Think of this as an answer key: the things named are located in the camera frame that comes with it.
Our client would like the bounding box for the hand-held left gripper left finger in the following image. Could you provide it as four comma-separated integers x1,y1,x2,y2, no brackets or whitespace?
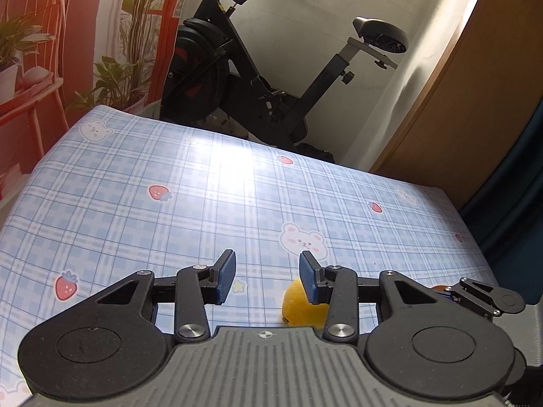
94,249,238,343

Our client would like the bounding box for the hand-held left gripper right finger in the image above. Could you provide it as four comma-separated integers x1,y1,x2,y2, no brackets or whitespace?
299,251,438,343

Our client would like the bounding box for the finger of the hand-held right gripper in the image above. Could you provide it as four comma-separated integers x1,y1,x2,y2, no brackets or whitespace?
449,277,527,317

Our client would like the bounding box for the yellow lemon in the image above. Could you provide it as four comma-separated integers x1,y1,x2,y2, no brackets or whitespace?
282,277,332,328

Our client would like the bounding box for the blue plaid tablecloth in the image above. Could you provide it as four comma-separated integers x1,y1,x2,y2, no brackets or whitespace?
0,105,499,407

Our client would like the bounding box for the black exercise bike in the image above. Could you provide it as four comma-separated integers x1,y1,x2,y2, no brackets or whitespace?
160,0,410,164

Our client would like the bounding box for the brown wooden door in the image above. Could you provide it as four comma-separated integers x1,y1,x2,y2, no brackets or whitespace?
369,0,543,210

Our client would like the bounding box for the printed wall backdrop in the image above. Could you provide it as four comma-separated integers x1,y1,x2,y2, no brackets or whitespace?
0,0,198,204

